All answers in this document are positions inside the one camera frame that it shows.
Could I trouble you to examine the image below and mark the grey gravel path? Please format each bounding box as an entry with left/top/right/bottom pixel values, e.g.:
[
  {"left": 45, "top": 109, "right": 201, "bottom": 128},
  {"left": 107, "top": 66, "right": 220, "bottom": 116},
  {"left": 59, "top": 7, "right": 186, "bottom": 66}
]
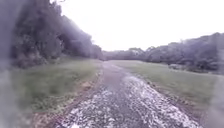
[{"left": 53, "top": 61, "right": 203, "bottom": 128}]

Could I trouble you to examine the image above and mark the grass verge with leaves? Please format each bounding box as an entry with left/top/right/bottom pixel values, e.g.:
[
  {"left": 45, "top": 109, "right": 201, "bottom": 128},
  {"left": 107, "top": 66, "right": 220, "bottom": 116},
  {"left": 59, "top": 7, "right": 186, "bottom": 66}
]
[{"left": 9, "top": 58, "right": 104, "bottom": 128}]

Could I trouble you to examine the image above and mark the grass field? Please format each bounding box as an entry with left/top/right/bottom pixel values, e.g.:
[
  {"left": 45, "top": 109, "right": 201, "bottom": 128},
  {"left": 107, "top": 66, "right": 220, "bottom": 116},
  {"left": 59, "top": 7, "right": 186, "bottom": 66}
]
[{"left": 109, "top": 59, "right": 224, "bottom": 128}]

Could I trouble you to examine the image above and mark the row of trees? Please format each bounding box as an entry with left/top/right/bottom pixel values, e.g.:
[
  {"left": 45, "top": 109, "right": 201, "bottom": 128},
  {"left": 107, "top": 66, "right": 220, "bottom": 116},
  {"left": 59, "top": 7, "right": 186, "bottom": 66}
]
[{"left": 102, "top": 31, "right": 224, "bottom": 75}]

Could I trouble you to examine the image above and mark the wood of dark trees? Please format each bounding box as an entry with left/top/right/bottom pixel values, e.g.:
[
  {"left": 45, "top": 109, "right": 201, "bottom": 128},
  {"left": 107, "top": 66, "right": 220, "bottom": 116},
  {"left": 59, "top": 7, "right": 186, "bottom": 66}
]
[{"left": 0, "top": 0, "right": 105, "bottom": 69}]

